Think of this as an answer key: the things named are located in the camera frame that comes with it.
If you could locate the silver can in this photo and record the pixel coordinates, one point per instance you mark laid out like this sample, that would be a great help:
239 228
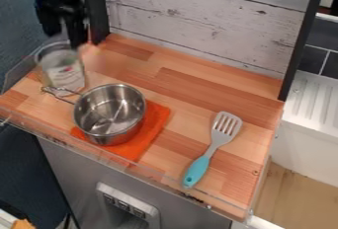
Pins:
64 70

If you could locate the black frame post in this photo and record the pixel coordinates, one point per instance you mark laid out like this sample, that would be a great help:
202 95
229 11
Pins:
97 9
303 35

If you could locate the orange cloth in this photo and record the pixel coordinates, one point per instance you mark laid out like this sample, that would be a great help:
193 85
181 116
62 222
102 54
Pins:
145 137

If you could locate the silver pot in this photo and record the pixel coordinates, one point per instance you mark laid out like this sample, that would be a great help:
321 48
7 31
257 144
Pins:
110 113

